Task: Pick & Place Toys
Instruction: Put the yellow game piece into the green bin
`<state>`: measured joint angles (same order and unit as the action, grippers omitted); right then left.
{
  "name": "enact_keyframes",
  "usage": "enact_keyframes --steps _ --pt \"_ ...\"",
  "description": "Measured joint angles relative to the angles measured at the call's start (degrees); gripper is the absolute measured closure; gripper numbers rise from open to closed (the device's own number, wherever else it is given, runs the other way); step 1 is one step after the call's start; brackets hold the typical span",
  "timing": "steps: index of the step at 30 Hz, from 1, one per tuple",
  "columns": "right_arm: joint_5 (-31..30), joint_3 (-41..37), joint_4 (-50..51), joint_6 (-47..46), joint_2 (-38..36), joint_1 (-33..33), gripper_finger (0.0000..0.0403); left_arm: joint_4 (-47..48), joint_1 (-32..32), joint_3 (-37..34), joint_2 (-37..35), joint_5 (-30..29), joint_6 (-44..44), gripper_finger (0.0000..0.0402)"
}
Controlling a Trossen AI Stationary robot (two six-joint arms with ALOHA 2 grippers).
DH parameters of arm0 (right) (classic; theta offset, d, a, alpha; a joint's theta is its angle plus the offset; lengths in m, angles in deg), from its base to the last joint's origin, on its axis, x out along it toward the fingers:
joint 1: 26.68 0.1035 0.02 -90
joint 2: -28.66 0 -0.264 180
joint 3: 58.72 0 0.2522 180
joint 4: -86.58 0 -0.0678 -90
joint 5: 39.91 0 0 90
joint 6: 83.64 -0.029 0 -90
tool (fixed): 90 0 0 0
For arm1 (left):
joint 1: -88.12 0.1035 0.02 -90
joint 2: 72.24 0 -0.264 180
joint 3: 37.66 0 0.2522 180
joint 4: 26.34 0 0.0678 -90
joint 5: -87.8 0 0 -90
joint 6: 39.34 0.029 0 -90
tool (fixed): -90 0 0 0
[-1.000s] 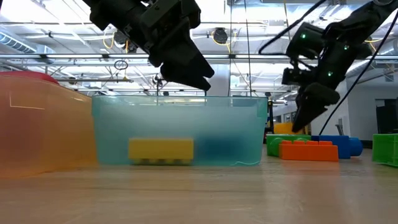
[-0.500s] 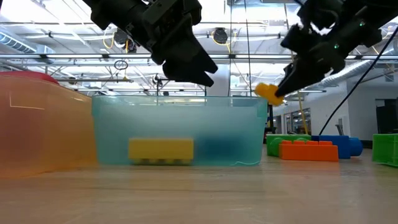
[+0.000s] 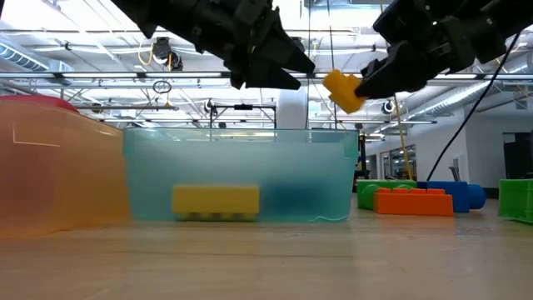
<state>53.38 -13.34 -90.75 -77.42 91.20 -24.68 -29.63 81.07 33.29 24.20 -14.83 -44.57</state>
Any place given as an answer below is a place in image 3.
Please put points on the silver ventilation duct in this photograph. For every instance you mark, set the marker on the silver ventilation duct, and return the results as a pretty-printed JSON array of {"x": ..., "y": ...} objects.
[
  {"x": 454, "y": 98},
  {"x": 21, "y": 58}
]

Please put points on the white building column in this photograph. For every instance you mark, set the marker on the white building column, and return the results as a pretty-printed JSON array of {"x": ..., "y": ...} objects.
[{"x": 291, "y": 112}]

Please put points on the teal translucent plastic bin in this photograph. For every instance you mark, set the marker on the teal translucent plastic bin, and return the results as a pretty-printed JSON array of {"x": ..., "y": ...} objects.
[{"x": 291, "y": 158}]

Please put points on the blue toy block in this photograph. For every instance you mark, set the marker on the blue toy block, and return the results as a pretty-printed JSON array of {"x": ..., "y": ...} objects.
[{"x": 291, "y": 202}]

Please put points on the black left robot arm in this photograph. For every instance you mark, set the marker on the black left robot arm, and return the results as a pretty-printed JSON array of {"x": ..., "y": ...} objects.
[{"x": 145, "y": 14}]

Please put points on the big blue round-stud block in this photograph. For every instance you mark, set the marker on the big blue round-stud block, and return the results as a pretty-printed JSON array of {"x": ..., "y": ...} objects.
[{"x": 454, "y": 193}]

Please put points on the green toy block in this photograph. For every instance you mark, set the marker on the green toy block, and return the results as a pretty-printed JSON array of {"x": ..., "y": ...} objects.
[
  {"x": 516, "y": 200},
  {"x": 364, "y": 196}
]

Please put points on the small yellow toy block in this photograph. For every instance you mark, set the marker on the small yellow toy block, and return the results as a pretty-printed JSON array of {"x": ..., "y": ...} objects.
[{"x": 341, "y": 91}]

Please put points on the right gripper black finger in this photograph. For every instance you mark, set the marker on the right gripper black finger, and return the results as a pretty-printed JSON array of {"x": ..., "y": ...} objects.
[
  {"x": 391, "y": 81},
  {"x": 395, "y": 54}
]

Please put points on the pink-red foam die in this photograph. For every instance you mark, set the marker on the pink-red foam die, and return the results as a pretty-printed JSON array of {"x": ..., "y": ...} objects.
[{"x": 41, "y": 102}]

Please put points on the orange toy block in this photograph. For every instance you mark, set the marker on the orange toy block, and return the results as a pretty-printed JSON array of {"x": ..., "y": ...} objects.
[{"x": 412, "y": 203}]

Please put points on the orange translucent plastic bin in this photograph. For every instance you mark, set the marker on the orange translucent plastic bin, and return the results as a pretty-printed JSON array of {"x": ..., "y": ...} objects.
[{"x": 62, "y": 166}]

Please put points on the silver overhead rig bar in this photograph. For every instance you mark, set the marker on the silver overhead rig bar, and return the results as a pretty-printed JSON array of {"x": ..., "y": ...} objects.
[{"x": 125, "y": 75}]

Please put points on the long yellow toy block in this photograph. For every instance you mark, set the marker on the long yellow toy block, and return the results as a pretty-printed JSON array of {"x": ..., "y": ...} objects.
[{"x": 214, "y": 200}]

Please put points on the black stand frame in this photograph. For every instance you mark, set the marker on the black stand frame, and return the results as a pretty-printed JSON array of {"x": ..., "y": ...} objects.
[{"x": 243, "y": 107}]

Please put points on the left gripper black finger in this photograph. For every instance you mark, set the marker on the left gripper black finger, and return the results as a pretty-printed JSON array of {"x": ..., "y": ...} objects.
[
  {"x": 270, "y": 79},
  {"x": 287, "y": 54}
]

